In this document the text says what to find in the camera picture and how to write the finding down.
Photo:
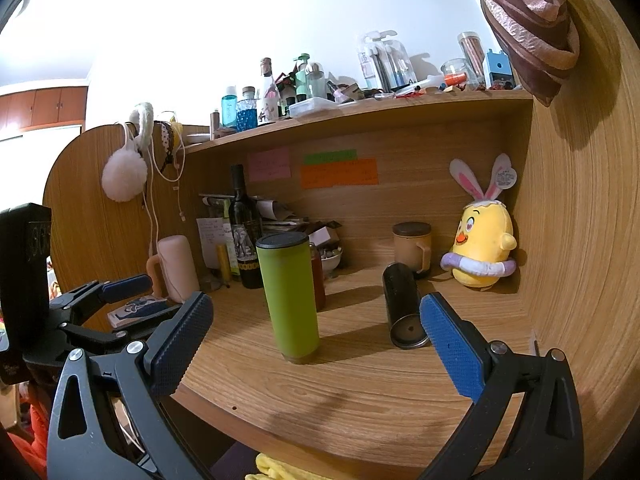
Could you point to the pink mug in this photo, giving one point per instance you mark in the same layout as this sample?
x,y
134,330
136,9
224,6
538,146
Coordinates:
x,y
175,267

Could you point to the white paper note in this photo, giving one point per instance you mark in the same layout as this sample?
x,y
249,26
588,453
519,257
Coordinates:
x,y
210,240

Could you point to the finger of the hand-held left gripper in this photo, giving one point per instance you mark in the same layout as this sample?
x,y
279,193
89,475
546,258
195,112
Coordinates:
x,y
127,286
95,337

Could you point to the red sauce bottle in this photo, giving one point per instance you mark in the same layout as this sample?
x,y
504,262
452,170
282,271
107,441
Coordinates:
x,y
318,280

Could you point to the wooden wall cabinet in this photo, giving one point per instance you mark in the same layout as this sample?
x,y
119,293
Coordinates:
x,y
45,105

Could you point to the blue pencil sharpener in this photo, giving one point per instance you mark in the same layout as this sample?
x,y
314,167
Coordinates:
x,y
499,70

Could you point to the black tumbler cup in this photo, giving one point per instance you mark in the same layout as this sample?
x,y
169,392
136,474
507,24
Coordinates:
x,y
402,300

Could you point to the orange marker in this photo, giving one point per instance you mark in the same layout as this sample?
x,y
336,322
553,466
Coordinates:
x,y
456,78

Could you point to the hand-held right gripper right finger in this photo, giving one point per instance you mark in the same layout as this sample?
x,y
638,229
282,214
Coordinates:
x,y
452,342

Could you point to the green pump bottle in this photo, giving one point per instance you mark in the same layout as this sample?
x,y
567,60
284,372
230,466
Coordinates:
x,y
301,77

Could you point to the yellow cloth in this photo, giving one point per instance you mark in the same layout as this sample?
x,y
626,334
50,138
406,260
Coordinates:
x,y
285,467

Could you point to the brown mug with lid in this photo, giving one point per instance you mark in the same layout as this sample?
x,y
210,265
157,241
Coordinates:
x,y
410,250

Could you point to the clear bottle silver cap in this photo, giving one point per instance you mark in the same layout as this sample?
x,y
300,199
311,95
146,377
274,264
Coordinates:
x,y
316,82

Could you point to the yellow chick plush toy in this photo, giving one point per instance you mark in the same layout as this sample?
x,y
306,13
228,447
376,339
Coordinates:
x,y
482,240

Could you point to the green sticky note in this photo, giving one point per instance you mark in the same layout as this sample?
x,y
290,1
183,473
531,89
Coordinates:
x,y
330,156

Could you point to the wooden desk hutch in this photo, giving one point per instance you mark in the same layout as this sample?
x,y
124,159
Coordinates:
x,y
85,200

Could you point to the toothbrush pack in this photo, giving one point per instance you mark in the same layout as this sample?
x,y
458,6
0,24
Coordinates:
x,y
380,62

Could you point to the white footed bowl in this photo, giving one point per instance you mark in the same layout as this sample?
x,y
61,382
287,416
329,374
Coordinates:
x,y
331,260

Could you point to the white dish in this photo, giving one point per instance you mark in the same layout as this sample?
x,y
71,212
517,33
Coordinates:
x,y
198,138

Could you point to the blue liquid bottle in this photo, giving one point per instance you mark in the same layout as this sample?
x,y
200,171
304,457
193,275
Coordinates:
x,y
228,110

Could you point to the green tumbler cup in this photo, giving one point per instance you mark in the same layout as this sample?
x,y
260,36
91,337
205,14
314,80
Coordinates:
x,y
290,300

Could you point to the clear tube of sticks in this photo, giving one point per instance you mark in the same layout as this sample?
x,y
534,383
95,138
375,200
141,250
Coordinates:
x,y
472,57

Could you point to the small white box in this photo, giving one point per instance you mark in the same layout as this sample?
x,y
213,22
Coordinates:
x,y
324,236

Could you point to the jar of blue beads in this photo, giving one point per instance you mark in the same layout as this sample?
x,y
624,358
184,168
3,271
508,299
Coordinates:
x,y
247,112

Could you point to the polka dot headband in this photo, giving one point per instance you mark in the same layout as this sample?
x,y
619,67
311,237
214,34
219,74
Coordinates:
x,y
169,142

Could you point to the white fluffy earmuffs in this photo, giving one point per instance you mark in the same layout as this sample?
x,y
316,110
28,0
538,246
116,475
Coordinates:
x,y
124,175

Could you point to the tall clear glass bottle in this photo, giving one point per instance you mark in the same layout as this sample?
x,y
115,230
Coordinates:
x,y
268,95

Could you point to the brown scarf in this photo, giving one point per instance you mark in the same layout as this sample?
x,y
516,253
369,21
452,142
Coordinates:
x,y
530,35

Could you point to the orange cloth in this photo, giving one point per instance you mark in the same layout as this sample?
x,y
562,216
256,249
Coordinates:
x,y
25,440

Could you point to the blue and white packet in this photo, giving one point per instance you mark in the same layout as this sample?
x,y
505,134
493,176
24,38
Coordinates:
x,y
137,310

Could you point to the pile of papers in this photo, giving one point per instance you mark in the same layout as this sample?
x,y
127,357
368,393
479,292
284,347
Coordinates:
x,y
277,212

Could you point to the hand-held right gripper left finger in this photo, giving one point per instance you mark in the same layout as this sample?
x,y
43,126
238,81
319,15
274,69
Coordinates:
x,y
182,342

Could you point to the pink sticky note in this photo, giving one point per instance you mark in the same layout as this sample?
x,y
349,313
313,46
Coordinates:
x,y
270,165

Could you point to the clear plastic box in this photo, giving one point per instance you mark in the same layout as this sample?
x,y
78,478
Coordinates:
x,y
315,107

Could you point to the dark wine bottle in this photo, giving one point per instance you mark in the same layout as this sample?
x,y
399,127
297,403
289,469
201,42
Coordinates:
x,y
242,240

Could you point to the small yellow bottle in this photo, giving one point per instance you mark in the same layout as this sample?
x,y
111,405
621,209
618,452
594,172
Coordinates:
x,y
223,265

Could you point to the dark purple cloth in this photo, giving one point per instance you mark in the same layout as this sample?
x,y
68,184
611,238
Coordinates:
x,y
232,462

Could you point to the glass jar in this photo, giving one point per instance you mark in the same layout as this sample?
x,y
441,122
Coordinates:
x,y
454,70

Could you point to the orange sticky note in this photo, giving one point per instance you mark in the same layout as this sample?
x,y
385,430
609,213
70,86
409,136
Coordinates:
x,y
340,174

